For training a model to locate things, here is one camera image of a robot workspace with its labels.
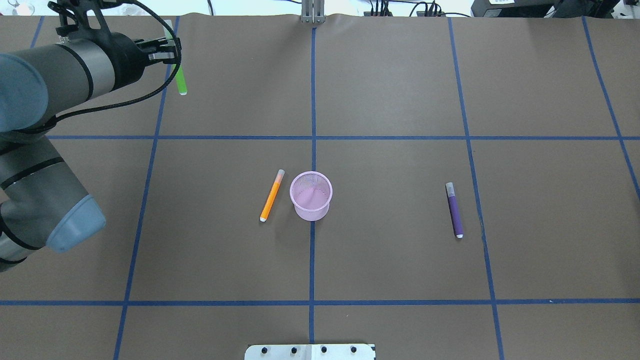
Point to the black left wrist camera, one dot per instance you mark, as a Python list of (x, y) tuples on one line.
[(84, 19)]

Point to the purple marker pen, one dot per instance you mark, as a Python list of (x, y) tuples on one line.
[(455, 216)]

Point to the pink mesh pen holder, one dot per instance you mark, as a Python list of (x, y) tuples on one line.
[(311, 193)]

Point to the aluminium frame post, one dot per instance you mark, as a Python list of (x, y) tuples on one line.
[(313, 11)]

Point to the orange highlighter pen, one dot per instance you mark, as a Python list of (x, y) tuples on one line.
[(274, 190)]

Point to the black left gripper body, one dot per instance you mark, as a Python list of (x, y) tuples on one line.
[(127, 57)]

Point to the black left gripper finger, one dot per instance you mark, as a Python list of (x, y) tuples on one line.
[(167, 58), (159, 45)]

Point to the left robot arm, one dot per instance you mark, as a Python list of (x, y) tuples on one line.
[(47, 206)]

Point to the white camera stand pillar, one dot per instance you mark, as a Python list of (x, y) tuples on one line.
[(326, 351)]

